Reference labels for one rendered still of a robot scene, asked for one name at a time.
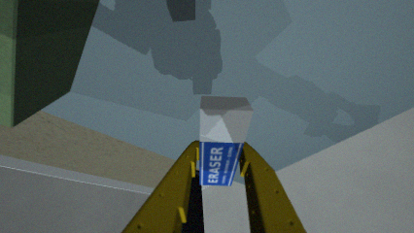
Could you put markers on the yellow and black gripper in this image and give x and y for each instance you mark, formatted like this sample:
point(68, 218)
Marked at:
point(269, 207)

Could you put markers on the white eraser with blue sleeve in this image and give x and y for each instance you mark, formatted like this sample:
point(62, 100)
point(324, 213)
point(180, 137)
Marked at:
point(224, 123)

